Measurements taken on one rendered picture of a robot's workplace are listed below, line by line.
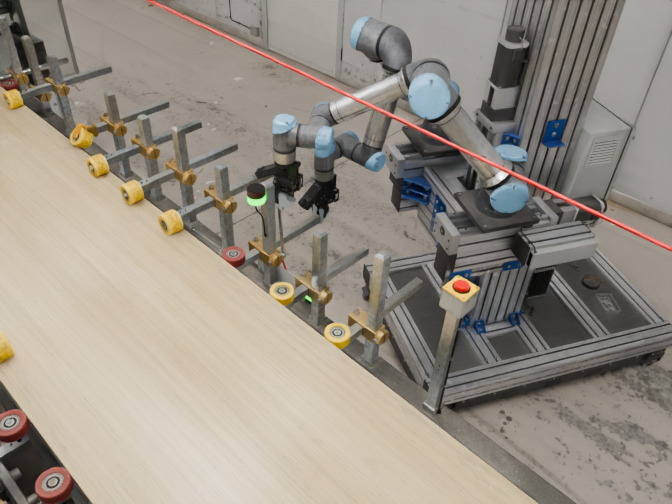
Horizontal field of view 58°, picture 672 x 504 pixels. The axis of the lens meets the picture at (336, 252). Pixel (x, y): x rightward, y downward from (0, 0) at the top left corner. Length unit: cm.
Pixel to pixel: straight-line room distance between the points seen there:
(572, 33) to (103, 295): 171
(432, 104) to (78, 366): 125
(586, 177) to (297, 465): 156
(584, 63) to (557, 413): 154
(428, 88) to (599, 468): 181
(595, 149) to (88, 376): 187
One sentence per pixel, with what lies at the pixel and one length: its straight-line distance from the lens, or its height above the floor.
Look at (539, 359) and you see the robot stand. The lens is 286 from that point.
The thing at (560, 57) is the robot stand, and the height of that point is 151.
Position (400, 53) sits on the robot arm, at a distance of 212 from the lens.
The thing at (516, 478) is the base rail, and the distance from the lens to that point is 192.
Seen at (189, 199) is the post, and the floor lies 84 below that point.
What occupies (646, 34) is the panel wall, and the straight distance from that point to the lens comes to 403.
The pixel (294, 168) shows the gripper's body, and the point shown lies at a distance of 202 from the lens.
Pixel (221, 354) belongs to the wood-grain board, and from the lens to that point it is 183.
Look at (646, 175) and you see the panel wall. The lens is 429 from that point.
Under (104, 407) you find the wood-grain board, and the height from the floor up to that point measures 90.
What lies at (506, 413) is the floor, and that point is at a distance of 293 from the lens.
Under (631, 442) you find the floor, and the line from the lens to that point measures 305.
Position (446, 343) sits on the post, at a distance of 173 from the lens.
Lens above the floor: 230
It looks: 41 degrees down
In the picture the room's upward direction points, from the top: 3 degrees clockwise
